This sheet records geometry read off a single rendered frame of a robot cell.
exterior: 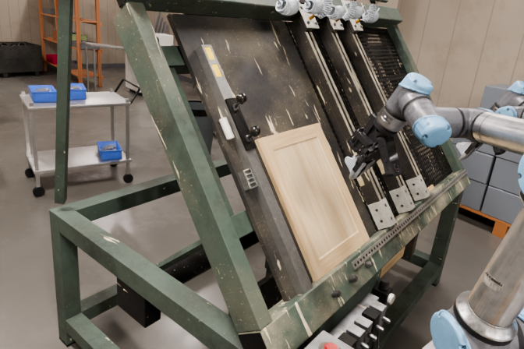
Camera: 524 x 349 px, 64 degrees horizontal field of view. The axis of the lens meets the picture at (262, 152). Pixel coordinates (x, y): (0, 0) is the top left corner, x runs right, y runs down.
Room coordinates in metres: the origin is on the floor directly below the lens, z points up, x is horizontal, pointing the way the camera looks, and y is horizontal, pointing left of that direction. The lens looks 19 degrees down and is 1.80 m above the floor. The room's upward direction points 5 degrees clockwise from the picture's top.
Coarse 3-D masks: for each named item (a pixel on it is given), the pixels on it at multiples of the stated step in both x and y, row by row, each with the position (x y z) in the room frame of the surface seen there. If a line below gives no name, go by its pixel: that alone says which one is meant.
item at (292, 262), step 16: (208, 64) 1.53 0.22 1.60; (208, 80) 1.53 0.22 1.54; (224, 80) 1.53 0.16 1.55; (224, 96) 1.48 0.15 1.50; (224, 112) 1.47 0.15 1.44; (240, 144) 1.42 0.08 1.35; (256, 160) 1.41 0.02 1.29; (256, 176) 1.37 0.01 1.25; (256, 192) 1.36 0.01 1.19; (272, 192) 1.38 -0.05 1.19; (272, 208) 1.33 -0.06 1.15; (272, 224) 1.31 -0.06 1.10; (288, 240) 1.30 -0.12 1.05; (288, 256) 1.26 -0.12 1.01; (288, 272) 1.26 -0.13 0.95; (304, 272) 1.26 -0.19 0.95; (304, 288) 1.22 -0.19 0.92
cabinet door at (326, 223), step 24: (264, 144) 1.52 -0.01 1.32; (288, 144) 1.62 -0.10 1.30; (312, 144) 1.74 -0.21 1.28; (288, 168) 1.54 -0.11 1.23; (312, 168) 1.65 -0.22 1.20; (336, 168) 1.76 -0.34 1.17; (288, 192) 1.46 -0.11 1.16; (312, 192) 1.56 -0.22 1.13; (336, 192) 1.67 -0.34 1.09; (288, 216) 1.40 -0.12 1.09; (312, 216) 1.48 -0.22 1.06; (336, 216) 1.58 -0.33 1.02; (312, 240) 1.41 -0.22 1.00; (336, 240) 1.50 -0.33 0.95; (360, 240) 1.60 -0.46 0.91; (312, 264) 1.33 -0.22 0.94; (336, 264) 1.42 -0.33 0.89
